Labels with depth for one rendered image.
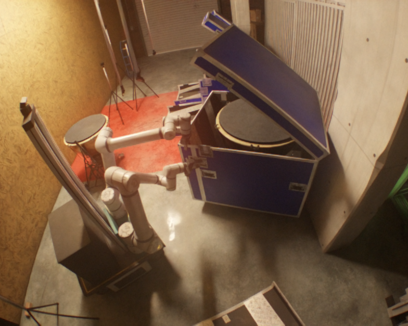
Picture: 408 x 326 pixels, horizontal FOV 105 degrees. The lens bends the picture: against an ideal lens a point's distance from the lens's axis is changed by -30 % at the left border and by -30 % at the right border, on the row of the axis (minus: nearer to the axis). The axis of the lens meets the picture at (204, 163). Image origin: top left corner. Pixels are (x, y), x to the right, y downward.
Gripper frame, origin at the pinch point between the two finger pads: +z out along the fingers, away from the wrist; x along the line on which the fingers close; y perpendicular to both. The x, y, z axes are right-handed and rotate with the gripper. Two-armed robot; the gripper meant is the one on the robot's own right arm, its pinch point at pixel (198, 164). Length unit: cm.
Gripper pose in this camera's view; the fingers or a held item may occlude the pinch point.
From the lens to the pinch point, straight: 193.8
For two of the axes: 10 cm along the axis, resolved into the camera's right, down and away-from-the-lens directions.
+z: 7.9, -1.8, 5.8
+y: -5.2, -7.0, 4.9
